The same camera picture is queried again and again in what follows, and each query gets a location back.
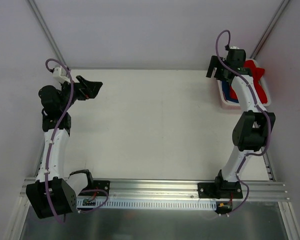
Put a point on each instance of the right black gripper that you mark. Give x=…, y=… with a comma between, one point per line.
x=217, y=71

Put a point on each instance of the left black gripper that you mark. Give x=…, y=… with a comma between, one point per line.
x=81, y=88

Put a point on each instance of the red t shirt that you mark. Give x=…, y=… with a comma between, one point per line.
x=259, y=82

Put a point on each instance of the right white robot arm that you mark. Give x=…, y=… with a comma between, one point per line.
x=253, y=129

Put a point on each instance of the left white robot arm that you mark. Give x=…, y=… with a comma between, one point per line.
x=51, y=195

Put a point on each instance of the blue t shirt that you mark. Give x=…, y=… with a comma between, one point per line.
x=228, y=92

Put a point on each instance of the white plastic basket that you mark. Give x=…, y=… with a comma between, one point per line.
x=226, y=105

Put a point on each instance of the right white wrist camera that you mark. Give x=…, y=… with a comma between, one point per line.
x=228, y=48

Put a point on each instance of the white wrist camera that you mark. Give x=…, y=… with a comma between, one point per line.
x=228, y=48
x=60, y=74

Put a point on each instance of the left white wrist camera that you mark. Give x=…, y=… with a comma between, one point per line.
x=60, y=74

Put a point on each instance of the right aluminium frame post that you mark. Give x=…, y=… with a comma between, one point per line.
x=270, y=27

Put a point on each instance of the aluminium frame post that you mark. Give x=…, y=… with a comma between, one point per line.
x=270, y=27
x=45, y=29

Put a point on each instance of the left aluminium frame post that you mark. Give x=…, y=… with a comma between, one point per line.
x=45, y=29

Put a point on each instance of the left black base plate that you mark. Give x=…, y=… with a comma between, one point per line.
x=98, y=187

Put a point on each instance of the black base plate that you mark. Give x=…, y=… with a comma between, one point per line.
x=98, y=187
x=225, y=190

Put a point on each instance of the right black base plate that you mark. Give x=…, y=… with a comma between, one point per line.
x=225, y=190

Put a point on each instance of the aluminium mounting rail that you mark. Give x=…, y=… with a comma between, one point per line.
x=145, y=189

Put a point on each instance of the white slotted cable duct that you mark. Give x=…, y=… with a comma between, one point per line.
x=148, y=204

